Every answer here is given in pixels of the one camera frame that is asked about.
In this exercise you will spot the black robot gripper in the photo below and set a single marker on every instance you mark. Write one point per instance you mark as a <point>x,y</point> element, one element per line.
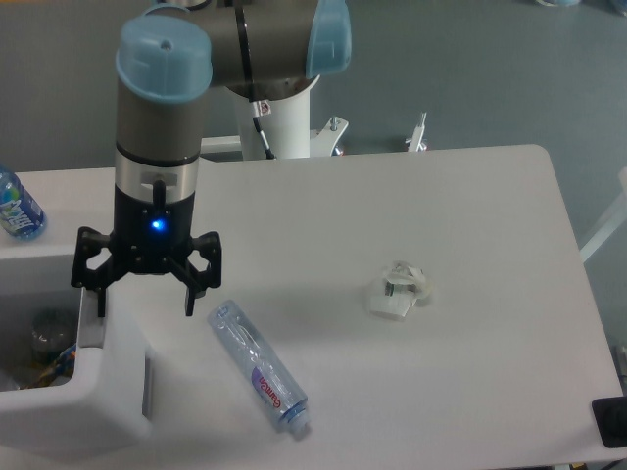
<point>152,235</point>

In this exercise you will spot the white trash can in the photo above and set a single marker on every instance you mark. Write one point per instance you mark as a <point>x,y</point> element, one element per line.
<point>106,401</point>

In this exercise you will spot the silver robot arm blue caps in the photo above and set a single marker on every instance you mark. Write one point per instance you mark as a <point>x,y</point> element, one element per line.
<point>168,59</point>

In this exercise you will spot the trash inside the can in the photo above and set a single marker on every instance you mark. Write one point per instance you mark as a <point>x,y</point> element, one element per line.
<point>52,352</point>

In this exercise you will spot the blue labelled drink bottle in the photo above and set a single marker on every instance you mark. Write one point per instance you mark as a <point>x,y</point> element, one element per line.
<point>21,216</point>

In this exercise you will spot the clear plastic water bottle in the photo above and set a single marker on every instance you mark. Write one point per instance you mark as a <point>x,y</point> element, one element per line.
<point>284,400</point>

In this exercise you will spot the crumpled white paper cup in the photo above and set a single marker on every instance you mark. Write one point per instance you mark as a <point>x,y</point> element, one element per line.
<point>396,290</point>

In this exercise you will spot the black device at table edge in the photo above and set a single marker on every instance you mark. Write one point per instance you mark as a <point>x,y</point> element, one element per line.
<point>610,415</point>

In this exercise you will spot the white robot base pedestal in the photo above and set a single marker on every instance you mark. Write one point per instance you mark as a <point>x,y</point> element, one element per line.
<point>279,123</point>

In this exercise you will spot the white frame bar right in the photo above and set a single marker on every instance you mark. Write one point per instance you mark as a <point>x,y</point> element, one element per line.
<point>610,220</point>

